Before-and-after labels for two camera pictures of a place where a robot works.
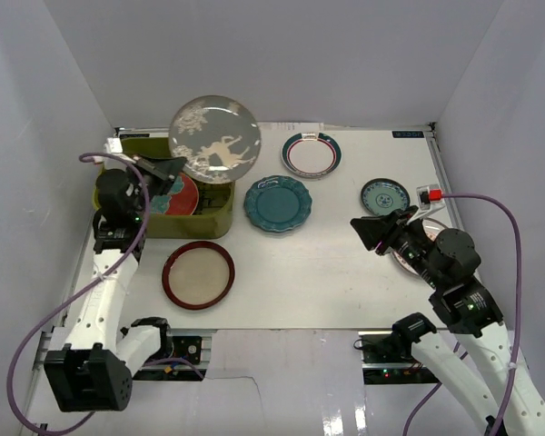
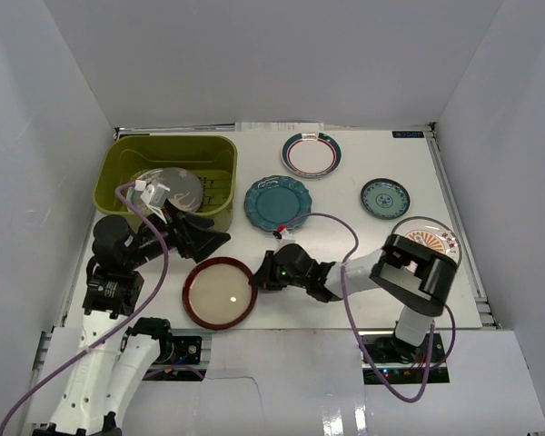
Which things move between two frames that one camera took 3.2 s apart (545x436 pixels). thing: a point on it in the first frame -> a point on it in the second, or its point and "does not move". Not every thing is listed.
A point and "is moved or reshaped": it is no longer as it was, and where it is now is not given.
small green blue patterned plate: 384,195 does not move
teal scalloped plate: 278,203 does not move
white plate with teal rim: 312,158 does not move
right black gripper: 385,229 -> 263,278
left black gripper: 150,172 -> 182,232
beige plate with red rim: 197,274 is moved or reshaped
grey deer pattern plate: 218,136 -> 186,191
